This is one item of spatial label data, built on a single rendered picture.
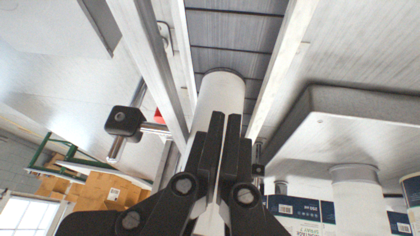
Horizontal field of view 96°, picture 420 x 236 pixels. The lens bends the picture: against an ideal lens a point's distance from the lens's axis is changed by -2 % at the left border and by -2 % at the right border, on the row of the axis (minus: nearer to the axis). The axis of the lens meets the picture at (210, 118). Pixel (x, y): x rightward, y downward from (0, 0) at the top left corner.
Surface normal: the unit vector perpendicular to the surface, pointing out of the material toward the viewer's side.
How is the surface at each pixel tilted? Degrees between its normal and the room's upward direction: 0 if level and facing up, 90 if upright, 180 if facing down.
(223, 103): 90
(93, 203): 100
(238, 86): 90
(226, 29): 0
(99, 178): 90
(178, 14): 0
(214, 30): 0
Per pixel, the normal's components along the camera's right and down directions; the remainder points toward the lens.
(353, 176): -0.55, -0.47
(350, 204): -0.76, -0.40
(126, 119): -0.03, -0.48
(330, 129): -0.17, 0.87
